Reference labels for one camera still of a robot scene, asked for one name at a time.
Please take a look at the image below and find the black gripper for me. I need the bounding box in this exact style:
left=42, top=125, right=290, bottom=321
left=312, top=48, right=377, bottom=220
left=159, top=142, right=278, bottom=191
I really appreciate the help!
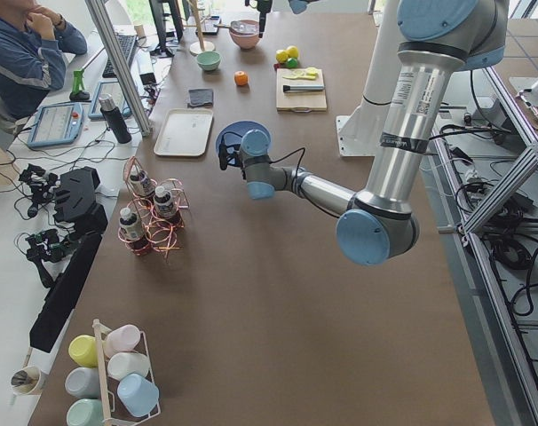
left=218, top=143, right=246, bottom=180
left=244, top=0, right=273, bottom=38

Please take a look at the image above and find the blue plate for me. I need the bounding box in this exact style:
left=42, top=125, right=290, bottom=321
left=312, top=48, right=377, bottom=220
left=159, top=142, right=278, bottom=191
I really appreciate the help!
left=215, top=120, right=272, bottom=154

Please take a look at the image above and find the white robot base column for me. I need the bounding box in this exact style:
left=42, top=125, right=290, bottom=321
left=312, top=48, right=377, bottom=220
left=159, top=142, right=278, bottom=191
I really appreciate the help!
left=336, top=0, right=403, bottom=157

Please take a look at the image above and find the clear ice cube pile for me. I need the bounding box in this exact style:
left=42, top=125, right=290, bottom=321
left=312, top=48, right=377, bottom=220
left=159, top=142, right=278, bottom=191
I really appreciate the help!
left=230, top=20, right=258, bottom=35

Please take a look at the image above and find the pink bowl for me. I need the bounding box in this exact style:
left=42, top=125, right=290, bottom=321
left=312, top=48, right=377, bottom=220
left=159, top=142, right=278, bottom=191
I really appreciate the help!
left=229, top=20, right=260, bottom=50

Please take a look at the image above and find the metal ice scoop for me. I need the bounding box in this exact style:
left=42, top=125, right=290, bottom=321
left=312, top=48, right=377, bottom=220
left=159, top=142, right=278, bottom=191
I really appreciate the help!
left=215, top=20, right=246, bottom=32

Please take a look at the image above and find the cream rabbit tray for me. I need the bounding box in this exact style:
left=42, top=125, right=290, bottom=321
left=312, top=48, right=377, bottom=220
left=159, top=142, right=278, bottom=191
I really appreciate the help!
left=154, top=108, right=213, bottom=157

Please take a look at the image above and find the yellow lemon near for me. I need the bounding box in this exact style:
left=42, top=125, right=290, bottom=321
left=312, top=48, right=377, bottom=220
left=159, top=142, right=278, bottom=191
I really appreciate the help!
left=275, top=50, right=289, bottom=64

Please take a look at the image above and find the yellow lemon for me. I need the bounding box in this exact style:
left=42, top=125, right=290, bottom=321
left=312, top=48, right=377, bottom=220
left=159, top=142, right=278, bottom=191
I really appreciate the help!
left=286, top=45, right=299, bottom=59
left=275, top=50, right=289, bottom=64

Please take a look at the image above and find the yellow lemon far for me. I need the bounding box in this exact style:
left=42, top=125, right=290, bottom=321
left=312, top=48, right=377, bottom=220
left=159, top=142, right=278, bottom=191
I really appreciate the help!
left=286, top=45, right=299, bottom=59

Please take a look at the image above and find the green lime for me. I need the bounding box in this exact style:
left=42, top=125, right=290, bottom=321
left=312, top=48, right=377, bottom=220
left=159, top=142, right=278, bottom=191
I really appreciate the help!
left=284, top=58, right=298, bottom=69

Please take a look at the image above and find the grey folded cloth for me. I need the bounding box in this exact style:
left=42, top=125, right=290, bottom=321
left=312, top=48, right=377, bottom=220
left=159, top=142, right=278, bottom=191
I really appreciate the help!
left=187, top=88, right=214, bottom=108

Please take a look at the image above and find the orange mandarin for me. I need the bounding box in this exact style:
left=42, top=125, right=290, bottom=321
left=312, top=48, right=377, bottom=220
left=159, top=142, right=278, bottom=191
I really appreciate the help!
left=233, top=70, right=249, bottom=87

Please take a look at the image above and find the green bowl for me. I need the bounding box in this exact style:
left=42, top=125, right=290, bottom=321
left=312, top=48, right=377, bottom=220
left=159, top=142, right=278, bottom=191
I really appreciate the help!
left=196, top=51, right=221, bottom=72

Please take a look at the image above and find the wooden cup tree stand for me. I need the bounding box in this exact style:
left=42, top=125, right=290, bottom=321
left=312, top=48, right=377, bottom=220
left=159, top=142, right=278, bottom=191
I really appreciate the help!
left=185, top=0, right=216, bottom=56

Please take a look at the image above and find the lemon slice upper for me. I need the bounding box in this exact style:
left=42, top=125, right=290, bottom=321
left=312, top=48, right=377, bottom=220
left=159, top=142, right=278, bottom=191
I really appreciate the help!
left=305, top=67, right=319, bottom=78

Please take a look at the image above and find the yellow plastic knife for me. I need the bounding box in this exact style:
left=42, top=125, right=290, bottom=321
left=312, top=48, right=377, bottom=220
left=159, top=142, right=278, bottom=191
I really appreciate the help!
left=282, top=73, right=318, bottom=81

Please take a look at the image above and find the steel muddler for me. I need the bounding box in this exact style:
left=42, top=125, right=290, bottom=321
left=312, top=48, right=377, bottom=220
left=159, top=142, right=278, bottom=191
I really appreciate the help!
left=282, top=84, right=325, bottom=93

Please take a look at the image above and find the dark sauce bottle middle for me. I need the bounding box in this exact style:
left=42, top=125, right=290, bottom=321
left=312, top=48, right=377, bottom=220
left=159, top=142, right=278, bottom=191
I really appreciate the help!
left=154, top=185, right=181, bottom=225

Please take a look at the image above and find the dark sauce bottle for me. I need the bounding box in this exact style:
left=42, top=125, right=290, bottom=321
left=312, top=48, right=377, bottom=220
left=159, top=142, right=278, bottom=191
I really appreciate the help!
left=129, top=169, right=154, bottom=198
left=119, top=207, right=151, bottom=256
left=154, top=185, right=181, bottom=225

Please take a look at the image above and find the dark sauce bottle back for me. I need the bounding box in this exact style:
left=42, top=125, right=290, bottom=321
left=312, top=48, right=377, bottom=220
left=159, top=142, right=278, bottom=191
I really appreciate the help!
left=129, top=169, right=154, bottom=198

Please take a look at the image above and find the wooden cutting board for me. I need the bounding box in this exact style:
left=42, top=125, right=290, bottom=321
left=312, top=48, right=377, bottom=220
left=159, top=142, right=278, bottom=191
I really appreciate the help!
left=275, top=68, right=328, bottom=112

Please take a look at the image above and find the black thermos bottle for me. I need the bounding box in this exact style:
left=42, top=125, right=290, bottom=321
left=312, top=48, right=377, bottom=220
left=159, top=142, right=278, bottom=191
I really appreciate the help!
left=99, top=93, right=132, bottom=144

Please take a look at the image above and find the dark sauce bottle front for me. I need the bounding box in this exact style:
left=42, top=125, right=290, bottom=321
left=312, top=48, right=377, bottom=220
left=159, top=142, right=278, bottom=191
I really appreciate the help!
left=119, top=207, right=151, bottom=256

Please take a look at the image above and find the blue teach pendant far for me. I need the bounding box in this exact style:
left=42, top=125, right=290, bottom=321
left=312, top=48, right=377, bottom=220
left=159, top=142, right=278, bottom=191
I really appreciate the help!
left=87, top=80, right=132, bottom=121

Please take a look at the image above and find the blue teach pendant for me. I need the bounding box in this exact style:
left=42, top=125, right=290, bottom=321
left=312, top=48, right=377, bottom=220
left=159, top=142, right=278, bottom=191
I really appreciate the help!
left=87, top=80, right=132, bottom=121
left=27, top=102, right=83, bottom=148

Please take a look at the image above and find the black keyboard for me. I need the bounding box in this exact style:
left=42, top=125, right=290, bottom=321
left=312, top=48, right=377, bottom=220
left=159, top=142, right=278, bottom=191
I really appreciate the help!
left=101, top=34, right=139, bottom=79

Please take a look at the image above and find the blue teach pendant near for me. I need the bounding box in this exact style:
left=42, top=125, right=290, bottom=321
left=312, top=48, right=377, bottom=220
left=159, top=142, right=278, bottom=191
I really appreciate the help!
left=27, top=102, right=83, bottom=148

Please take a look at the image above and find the pink cup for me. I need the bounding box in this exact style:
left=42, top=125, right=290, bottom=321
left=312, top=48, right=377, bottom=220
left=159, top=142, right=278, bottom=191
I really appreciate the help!
left=103, top=324, right=140, bottom=358

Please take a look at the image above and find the seated person blue hoodie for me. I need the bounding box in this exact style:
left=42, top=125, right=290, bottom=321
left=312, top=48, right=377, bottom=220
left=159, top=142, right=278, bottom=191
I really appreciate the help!
left=0, top=1, right=87, bottom=120

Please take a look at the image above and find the white cup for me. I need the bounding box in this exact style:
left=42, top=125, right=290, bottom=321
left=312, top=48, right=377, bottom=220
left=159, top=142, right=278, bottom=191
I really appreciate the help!
left=107, top=352, right=150, bottom=381

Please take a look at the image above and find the yellow cup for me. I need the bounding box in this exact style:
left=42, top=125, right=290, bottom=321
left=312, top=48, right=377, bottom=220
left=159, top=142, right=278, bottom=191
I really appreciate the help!
left=68, top=335, right=98, bottom=367

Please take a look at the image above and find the light blue cup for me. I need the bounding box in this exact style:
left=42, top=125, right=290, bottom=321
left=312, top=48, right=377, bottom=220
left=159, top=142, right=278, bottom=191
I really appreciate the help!
left=117, top=373, right=160, bottom=417

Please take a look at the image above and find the grey blue cup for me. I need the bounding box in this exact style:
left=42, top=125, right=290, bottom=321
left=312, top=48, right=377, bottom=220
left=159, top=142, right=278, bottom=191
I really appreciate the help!
left=65, top=367, right=100, bottom=398

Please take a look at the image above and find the mint green cup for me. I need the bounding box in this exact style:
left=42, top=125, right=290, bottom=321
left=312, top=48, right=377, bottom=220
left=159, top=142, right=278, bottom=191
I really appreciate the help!
left=66, top=398, right=104, bottom=426

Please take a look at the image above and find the paper cup with tools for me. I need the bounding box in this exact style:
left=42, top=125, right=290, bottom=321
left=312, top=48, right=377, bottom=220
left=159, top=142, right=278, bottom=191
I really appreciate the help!
left=11, top=366, right=47, bottom=396

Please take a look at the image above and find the copper wire bottle rack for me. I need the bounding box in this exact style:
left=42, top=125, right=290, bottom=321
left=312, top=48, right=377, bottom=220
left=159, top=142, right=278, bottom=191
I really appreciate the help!
left=117, top=156, right=189, bottom=258

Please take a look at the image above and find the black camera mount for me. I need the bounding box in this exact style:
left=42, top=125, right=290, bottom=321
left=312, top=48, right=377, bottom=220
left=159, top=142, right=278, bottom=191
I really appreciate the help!
left=27, top=166, right=107, bottom=353

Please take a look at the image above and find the white wire cup rack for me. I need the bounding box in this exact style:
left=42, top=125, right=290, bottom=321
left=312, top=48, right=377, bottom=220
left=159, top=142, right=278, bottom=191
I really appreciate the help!
left=92, top=319, right=162, bottom=425

